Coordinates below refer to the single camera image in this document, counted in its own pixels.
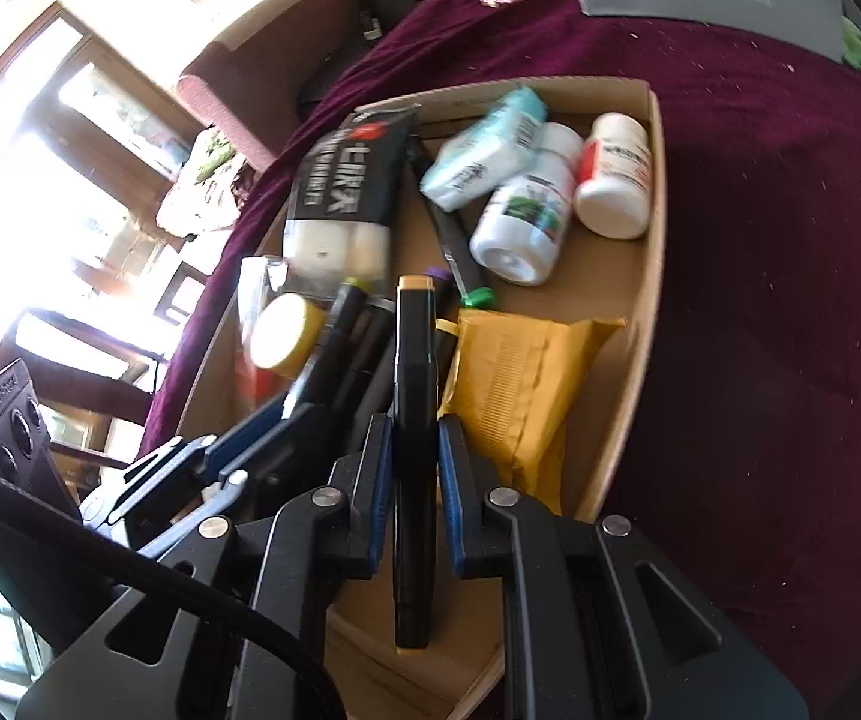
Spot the maroon armchair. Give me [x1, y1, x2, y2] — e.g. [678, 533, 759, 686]
[176, 0, 360, 172]

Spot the yellow foil snack packet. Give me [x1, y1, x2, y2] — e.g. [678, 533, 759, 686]
[439, 309, 625, 514]

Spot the brown cardboard box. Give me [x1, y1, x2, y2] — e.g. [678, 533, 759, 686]
[178, 76, 666, 718]

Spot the black snack pouch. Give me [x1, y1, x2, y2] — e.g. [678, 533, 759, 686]
[282, 106, 417, 301]

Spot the black marker purple cap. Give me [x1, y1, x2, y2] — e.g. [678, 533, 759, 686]
[347, 266, 456, 452]

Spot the purple velvet bedspread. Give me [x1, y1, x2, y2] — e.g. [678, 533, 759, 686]
[144, 0, 861, 718]

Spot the green cloth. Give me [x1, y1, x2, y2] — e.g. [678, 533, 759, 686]
[842, 16, 861, 70]

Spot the white bottle red label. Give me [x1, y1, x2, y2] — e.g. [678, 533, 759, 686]
[574, 112, 652, 241]

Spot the black braided cable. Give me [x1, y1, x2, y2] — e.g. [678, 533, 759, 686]
[0, 443, 343, 720]

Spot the black marker yellow tip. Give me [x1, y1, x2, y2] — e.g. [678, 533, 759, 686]
[282, 280, 370, 419]

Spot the clear pack red item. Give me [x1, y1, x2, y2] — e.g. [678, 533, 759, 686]
[235, 255, 289, 415]

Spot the yellow round cream jar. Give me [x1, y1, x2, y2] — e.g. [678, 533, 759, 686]
[248, 293, 326, 379]

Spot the black marker orange cap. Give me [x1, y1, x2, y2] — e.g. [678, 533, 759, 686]
[391, 275, 439, 650]

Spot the black marker green cap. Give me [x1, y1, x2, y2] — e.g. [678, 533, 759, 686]
[394, 135, 497, 310]

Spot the teal tissue pack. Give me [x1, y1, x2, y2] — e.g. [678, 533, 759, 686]
[421, 86, 547, 213]

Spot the white bottle green label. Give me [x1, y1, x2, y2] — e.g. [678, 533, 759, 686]
[469, 122, 583, 286]

